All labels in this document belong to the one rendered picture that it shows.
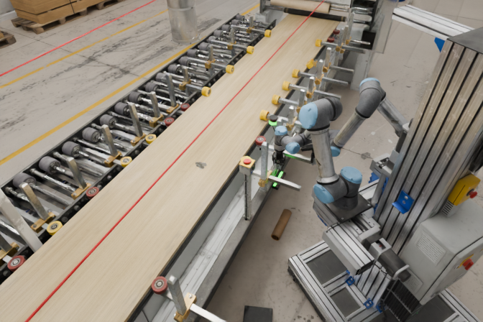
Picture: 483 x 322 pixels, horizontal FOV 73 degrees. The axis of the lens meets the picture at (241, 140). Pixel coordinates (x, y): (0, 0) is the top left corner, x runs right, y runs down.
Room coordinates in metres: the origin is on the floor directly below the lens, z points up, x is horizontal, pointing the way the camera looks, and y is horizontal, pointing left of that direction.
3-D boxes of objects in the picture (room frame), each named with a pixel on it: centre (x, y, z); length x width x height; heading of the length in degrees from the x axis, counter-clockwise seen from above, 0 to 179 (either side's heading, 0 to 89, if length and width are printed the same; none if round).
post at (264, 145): (1.56, -0.15, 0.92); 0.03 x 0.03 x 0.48; 62
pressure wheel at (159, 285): (0.79, 0.43, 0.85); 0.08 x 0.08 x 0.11
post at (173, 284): (0.68, 0.31, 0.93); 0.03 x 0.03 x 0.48; 62
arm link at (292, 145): (1.47, -0.31, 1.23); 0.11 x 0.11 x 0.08; 28
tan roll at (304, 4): (4.35, -1.00, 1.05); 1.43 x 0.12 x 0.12; 62
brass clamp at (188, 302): (0.70, 0.30, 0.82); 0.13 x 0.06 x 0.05; 152
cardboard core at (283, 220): (1.72, -0.34, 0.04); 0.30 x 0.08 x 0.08; 152
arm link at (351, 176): (1.19, -0.58, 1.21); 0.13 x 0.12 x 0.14; 118
